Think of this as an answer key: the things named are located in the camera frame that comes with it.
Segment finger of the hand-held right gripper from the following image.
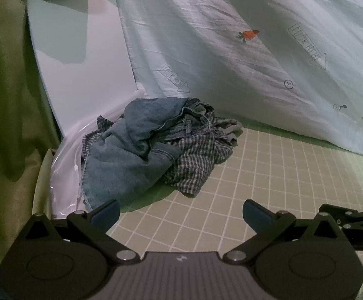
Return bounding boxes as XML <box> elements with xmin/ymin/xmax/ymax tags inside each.
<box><xmin>319</xmin><ymin>204</ymin><xmax>363</xmax><ymax>229</ymax></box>

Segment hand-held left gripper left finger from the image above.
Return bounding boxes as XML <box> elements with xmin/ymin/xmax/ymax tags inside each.
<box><xmin>23</xmin><ymin>199</ymin><xmax>136</xmax><ymax>262</ymax></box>

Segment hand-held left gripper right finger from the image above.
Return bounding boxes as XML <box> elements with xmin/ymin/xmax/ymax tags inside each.
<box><xmin>223</xmin><ymin>199</ymin><xmax>346</xmax><ymax>263</ymax></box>

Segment blue denim jeans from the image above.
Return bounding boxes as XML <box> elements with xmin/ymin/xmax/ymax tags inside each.
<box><xmin>81</xmin><ymin>97</ymin><xmax>215</xmax><ymax>211</ymax></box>

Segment clear plastic bag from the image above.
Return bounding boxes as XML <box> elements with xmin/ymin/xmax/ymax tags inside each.
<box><xmin>48</xmin><ymin>83</ymin><xmax>146</xmax><ymax>219</ymax></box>

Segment plaid shirt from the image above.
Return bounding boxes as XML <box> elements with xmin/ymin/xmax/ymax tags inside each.
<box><xmin>82</xmin><ymin>112</ymin><xmax>243</xmax><ymax>198</ymax></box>

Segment white board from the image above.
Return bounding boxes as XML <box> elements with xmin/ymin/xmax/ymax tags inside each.
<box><xmin>27</xmin><ymin>0</ymin><xmax>144</xmax><ymax>146</ymax></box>

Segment green curtain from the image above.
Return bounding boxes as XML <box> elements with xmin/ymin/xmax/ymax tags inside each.
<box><xmin>0</xmin><ymin>0</ymin><xmax>61</xmax><ymax>271</ymax></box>

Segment pale carrot print quilt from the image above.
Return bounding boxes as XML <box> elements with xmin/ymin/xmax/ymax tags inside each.
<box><xmin>114</xmin><ymin>0</ymin><xmax>363</xmax><ymax>158</ymax></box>

